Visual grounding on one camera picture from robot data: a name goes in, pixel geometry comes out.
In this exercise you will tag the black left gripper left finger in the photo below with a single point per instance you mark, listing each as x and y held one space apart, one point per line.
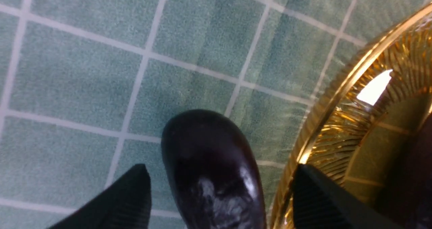
126 204

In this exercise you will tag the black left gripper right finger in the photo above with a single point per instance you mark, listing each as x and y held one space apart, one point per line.
319 203

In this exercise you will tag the dark purple eggplant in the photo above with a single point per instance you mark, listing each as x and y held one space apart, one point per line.
212 172

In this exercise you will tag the amber ribbed plastic plate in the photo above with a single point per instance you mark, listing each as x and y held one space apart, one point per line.
357 129

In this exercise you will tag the green checkered tablecloth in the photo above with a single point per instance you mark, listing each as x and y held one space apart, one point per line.
88 85

